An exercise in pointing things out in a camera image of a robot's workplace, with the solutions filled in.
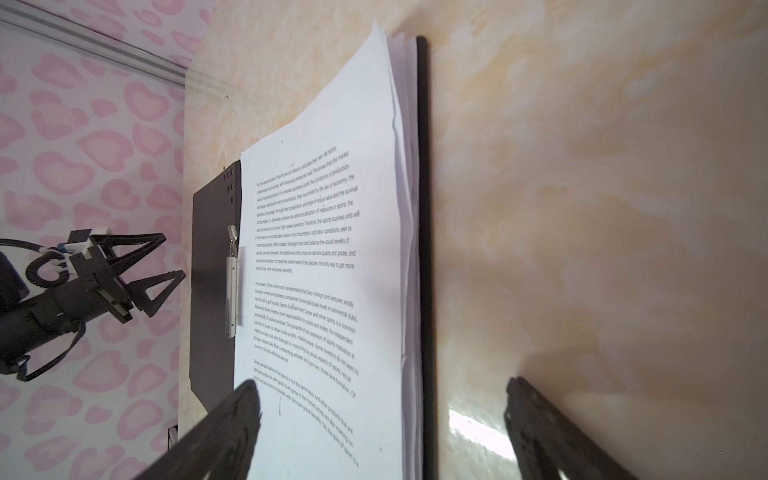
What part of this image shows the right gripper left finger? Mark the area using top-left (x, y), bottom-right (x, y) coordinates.
top-left (138, 380), bottom-right (261, 479)

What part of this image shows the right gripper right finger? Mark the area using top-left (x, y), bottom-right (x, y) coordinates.
top-left (504, 377), bottom-right (635, 480)

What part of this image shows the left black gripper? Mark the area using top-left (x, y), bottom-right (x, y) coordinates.
top-left (53, 233), bottom-right (186, 335)

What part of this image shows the red and black folder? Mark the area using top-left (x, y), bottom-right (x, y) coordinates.
top-left (190, 35), bottom-right (437, 479)

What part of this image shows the text sheet corner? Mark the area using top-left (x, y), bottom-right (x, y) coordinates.
top-left (234, 25), bottom-right (423, 479)

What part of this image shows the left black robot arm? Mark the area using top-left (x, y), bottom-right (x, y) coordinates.
top-left (1, 228), bottom-right (186, 382)

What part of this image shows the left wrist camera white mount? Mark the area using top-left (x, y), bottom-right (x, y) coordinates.
top-left (39, 227), bottom-right (113, 281)

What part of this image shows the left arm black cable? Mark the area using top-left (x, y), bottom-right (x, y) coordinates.
top-left (0, 238), bottom-right (70, 289)

